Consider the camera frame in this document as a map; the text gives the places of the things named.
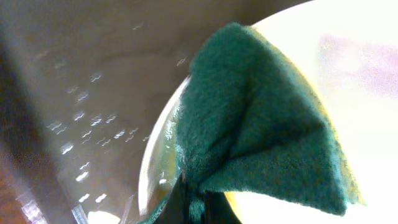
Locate green yellow scrubbing sponge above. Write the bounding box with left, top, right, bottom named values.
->
left=146, top=23, right=364, bottom=223

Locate large dark serving tray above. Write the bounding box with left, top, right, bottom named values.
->
left=1, top=0, right=295, bottom=223

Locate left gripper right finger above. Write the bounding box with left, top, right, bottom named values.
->
left=203, top=192, right=241, bottom=224

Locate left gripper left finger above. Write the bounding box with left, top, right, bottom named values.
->
left=154, top=174, right=197, bottom=224

